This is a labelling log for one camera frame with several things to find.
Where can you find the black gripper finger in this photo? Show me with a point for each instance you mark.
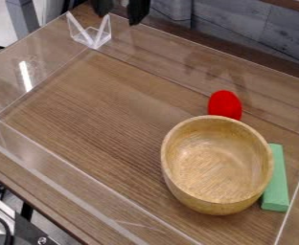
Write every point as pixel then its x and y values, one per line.
pixel 101 7
pixel 138 10

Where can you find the red plush strawberry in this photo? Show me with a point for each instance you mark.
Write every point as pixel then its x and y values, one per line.
pixel 224 104

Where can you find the wooden bowl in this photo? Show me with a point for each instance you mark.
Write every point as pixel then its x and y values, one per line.
pixel 216 164

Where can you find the green rectangular block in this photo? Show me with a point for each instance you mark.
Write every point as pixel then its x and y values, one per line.
pixel 274 199

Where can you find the clear acrylic corner bracket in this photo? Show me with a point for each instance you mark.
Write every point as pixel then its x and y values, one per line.
pixel 92 37

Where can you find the black metal bracket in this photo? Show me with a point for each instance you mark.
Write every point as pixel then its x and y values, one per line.
pixel 28 234

